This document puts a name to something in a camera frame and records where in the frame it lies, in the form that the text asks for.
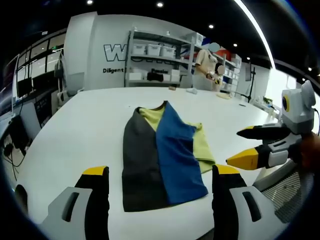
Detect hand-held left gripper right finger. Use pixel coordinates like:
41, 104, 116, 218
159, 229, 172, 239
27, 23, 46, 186
211, 164, 283, 240

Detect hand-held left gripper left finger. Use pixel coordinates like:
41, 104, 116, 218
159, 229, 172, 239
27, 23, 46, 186
41, 165, 111, 240

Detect grey blue yellow garment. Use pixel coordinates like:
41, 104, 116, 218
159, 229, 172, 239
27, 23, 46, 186
121, 100, 217, 213

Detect person's right hand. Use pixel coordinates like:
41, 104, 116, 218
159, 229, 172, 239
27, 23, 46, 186
299, 132, 320, 174

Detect black tripod stand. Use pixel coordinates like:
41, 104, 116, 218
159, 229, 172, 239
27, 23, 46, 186
233, 66, 257, 103

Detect black computer case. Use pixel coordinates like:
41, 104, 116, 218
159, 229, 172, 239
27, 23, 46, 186
5, 115, 33, 151

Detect grey chair back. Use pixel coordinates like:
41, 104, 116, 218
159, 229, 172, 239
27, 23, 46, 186
20, 101, 43, 136

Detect white office chair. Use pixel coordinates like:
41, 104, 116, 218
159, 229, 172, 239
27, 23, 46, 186
56, 71, 86, 104

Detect grey metal shelving rack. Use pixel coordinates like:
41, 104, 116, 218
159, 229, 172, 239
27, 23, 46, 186
124, 29, 202, 88

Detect white storage box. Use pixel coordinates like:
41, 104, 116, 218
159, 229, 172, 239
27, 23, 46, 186
160, 45, 176, 57
146, 44, 162, 57
132, 44, 147, 56

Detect black computer monitor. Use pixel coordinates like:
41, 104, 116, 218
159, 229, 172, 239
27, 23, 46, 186
32, 71, 56, 94
16, 77, 34, 99

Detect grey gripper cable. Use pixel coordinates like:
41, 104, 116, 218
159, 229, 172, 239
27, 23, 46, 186
311, 106, 320, 137

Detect black floor cables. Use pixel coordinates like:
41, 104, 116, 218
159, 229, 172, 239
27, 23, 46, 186
1, 143, 25, 181

